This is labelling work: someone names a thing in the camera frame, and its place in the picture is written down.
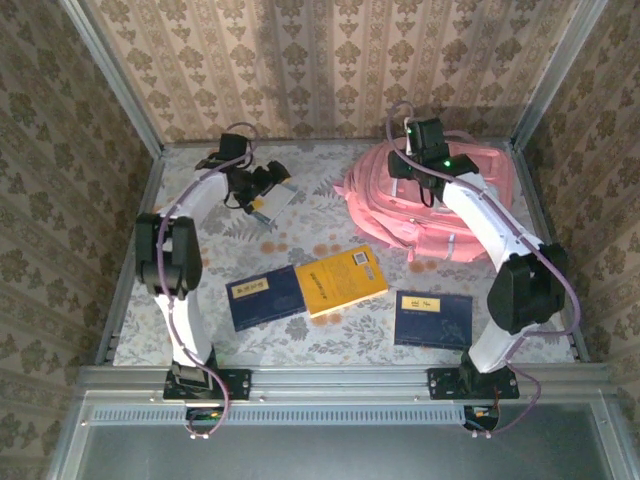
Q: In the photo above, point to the floral patterned tablecloth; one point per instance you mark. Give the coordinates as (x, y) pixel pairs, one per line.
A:
(350, 345)

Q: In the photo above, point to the aluminium side rail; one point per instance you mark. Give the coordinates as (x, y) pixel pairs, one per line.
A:
(125, 280)
(534, 200)

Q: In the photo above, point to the navy book with yellow label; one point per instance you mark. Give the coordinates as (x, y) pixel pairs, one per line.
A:
(265, 300)
(435, 322)

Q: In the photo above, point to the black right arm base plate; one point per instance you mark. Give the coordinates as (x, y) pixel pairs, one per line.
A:
(440, 382)

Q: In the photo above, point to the aluminium mounting rail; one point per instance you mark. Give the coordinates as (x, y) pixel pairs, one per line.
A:
(340, 380)

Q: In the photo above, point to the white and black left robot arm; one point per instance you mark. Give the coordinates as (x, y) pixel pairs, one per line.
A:
(175, 260)

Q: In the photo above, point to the yellow paperback book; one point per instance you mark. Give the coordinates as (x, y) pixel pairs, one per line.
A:
(340, 280)

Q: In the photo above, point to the grey metal panel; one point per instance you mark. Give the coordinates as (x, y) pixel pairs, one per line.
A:
(325, 455)

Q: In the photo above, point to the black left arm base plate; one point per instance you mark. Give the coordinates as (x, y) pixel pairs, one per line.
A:
(240, 385)

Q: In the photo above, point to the aluminium frame post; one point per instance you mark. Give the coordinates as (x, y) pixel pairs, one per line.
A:
(556, 75)
(116, 75)

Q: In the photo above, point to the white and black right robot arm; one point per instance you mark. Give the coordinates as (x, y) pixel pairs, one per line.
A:
(480, 220)

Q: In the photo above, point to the pink school backpack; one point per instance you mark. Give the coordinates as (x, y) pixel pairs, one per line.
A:
(380, 200)

